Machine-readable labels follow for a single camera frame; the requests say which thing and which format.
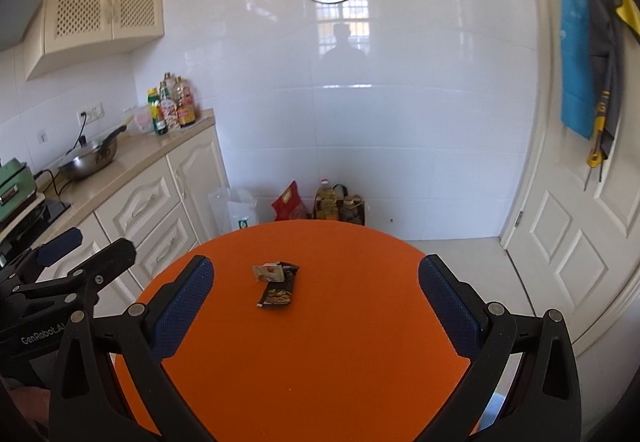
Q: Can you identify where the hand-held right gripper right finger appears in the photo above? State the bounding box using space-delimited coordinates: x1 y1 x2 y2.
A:
417 253 583 442

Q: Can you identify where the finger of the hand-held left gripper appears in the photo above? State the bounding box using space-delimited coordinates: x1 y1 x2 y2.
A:
20 238 137 318
0 228 83 283

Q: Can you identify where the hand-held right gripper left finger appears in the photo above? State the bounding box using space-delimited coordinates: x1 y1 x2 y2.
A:
48 253 216 442

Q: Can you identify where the black gas stove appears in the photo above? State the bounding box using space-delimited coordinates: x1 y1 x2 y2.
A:
0 199 72 248

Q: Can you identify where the cream kitchen counter cabinet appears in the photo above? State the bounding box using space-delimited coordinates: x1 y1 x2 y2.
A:
0 109 231 318

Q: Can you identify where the green cooking appliance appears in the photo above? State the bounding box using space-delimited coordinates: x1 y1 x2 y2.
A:
0 157 38 223

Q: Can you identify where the small beige wrapper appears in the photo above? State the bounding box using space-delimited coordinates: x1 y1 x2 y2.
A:
251 262 285 283

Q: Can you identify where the dark snack wrapper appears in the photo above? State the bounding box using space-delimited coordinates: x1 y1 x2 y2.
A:
256 261 301 309

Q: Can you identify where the white plastic bag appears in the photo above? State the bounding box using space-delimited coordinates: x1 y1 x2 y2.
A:
208 187 260 235

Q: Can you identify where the white panel door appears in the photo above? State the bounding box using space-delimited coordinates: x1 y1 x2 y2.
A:
500 0 640 343

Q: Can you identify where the dark sauce bottle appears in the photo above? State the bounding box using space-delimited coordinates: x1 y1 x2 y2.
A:
152 100 169 135

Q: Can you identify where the red bag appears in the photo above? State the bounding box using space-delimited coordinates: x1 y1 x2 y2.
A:
271 181 308 222

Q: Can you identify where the red white label bottle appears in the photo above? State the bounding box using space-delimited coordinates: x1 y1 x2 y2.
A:
160 98 181 130

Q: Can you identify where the yellow cooking oil bottle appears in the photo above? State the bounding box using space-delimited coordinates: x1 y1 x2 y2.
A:
314 179 340 221

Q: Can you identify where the brown sauce bottle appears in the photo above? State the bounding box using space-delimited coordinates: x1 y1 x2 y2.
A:
172 76 197 127

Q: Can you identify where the grey range hood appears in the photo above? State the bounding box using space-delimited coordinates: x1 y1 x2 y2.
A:
0 0 53 53

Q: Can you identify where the cream lattice door cabinet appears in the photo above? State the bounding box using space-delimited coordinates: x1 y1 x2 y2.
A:
24 0 166 82

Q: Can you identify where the blue apron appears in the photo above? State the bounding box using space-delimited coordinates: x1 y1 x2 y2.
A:
556 0 598 140

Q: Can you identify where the grey cloth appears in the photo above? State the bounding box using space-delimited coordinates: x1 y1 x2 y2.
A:
582 0 626 183

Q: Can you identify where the yellow cloth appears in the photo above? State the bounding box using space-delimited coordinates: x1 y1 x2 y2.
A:
607 0 640 43

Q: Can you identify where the steel wok with black handle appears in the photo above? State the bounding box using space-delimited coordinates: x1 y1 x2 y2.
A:
57 125 128 180

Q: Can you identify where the black power cable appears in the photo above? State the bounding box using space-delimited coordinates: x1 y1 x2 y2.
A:
65 112 88 155

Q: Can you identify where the white wall socket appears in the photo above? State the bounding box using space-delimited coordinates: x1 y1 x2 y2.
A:
76 102 104 123

